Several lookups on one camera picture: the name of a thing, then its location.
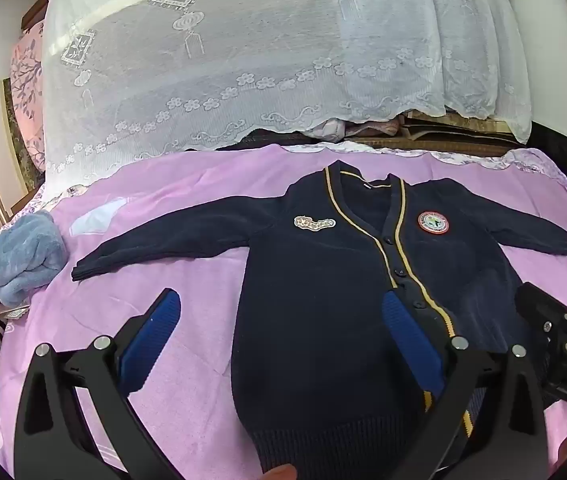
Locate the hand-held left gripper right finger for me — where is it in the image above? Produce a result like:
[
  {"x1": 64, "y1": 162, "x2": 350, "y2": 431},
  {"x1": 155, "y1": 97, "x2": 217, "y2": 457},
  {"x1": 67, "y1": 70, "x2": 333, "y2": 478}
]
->
[{"x1": 381, "y1": 290, "x2": 551, "y2": 480}]

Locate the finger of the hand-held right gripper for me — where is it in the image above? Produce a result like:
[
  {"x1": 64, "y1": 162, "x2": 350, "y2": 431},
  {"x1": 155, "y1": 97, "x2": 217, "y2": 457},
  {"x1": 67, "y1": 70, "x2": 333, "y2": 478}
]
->
[{"x1": 515, "y1": 281, "x2": 567, "y2": 361}]

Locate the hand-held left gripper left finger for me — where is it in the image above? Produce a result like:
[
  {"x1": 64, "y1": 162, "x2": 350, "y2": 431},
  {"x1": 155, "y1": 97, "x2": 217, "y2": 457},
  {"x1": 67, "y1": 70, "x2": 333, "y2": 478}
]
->
[{"x1": 14, "y1": 287, "x2": 184, "y2": 480}]

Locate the navy knit cardigan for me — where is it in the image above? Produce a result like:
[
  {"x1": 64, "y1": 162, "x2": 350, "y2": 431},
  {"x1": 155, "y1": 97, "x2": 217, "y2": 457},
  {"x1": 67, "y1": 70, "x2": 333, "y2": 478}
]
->
[{"x1": 71, "y1": 160, "x2": 567, "y2": 476}]

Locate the person's left hand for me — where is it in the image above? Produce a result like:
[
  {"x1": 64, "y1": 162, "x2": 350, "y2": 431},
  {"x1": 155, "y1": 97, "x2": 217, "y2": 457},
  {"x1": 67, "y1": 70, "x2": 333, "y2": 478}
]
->
[{"x1": 261, "y1": 464, "x2": 298, "y2": 480}]

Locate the purple bedsheet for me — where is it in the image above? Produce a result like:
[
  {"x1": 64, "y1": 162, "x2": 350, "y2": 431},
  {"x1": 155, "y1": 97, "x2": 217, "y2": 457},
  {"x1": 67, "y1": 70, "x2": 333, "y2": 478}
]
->
[{"x1": 0, "y1": 141, "x2": 567, "y2": 480}]

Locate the blue fluffy towel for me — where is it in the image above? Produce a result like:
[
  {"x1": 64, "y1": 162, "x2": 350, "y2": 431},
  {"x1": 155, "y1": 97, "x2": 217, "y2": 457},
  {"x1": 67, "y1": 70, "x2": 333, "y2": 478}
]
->
[{"x1": 0, "y1": 210, "x2": 67, "y2": 308}]

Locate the brown woven mat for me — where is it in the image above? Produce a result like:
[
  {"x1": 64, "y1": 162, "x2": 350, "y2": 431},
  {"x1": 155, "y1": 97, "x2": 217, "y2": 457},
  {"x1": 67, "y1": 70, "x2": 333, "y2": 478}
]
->
[{"x1": 244, "y1": 112, "x2": 529, "y2": 151}]

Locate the pink cloth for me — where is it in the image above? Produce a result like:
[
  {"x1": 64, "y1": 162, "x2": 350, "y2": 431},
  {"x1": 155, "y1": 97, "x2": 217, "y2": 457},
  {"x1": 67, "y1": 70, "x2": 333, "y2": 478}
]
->
[{"x1": 306, "y1": 117, "x2": 399, "y2": 142}]

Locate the pink floral pillow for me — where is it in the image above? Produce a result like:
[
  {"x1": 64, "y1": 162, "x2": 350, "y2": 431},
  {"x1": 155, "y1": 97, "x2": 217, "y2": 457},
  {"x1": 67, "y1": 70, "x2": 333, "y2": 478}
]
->
[{"x1": 11, "y1": 22, "x2": 47, "y2": 171}]

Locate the white lace cover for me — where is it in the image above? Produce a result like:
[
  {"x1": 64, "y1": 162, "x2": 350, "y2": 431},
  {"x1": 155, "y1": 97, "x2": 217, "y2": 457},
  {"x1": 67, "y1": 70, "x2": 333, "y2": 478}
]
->
[{"x1": 38, "y1": 0, "x2": 534, "y2": 186}]

